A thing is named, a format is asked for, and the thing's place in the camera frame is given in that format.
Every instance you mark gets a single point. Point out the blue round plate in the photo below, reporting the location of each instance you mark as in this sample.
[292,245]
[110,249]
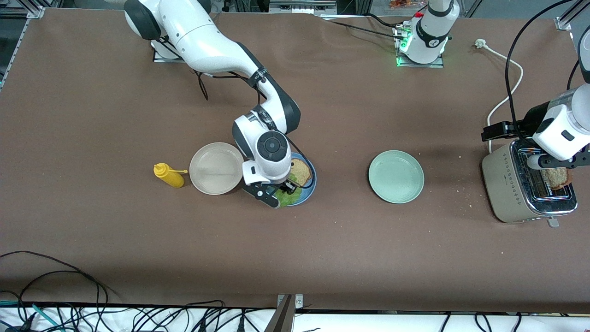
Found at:
[309,191]

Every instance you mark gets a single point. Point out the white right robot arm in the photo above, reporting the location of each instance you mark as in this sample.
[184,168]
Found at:
[198,37]

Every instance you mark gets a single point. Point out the green lettuce leaf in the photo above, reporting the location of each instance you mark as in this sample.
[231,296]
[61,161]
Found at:
[290,199]

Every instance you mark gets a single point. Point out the aluminium profile post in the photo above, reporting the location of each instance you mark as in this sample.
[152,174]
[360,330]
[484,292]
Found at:
[286,313]

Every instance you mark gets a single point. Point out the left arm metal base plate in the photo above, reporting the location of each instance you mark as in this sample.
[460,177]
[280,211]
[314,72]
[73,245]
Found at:
[401,62]

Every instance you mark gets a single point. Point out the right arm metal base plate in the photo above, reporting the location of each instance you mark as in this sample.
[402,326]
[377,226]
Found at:
[163,57]

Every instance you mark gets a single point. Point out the aluminium frame corner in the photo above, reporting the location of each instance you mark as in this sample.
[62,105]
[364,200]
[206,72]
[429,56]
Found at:
[36,11]
[563,24]

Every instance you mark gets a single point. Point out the mint green round plate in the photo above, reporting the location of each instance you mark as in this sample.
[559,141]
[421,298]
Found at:
[396,176]

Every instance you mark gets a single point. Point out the yellow mustard squeeze bottle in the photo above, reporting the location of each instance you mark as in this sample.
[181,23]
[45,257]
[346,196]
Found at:
[173,177]

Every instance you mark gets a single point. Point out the toasted bread slice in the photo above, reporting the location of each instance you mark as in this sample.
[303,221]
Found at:
[302,171]
[557,177]

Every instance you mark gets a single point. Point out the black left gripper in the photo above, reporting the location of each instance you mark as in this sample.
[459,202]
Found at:
[531,121]

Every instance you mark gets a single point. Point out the beige chrome toaster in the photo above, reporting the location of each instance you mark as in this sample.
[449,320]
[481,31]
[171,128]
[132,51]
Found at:
[502,184]

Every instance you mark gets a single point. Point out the beige round plate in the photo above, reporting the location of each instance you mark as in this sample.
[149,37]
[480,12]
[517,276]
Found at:
[214,170]

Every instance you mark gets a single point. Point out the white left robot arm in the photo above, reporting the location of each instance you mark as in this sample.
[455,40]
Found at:
[431,32]

